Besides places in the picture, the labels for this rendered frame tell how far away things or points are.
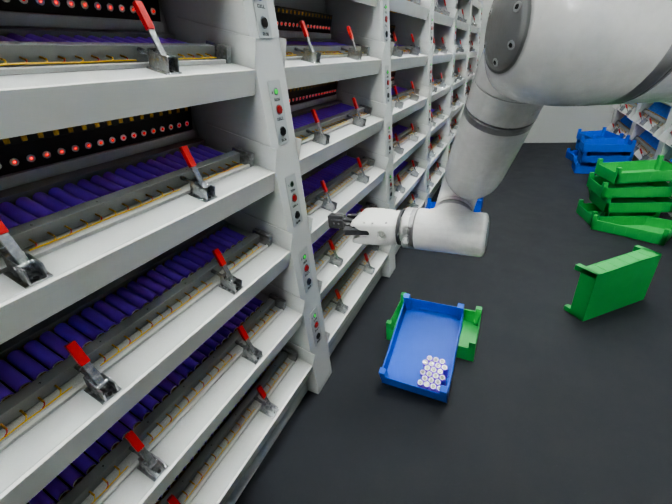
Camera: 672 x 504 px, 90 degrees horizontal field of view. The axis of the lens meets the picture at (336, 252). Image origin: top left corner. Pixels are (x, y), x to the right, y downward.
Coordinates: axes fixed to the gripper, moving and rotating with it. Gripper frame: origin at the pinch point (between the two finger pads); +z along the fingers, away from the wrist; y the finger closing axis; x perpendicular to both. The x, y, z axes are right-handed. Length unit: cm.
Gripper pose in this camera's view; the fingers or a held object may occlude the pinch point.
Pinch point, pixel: (337, 220)
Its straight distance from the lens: 76.9
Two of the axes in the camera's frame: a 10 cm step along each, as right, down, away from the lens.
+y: 4.5, -4.6, 7.7
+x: -1.1, -8.8, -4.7
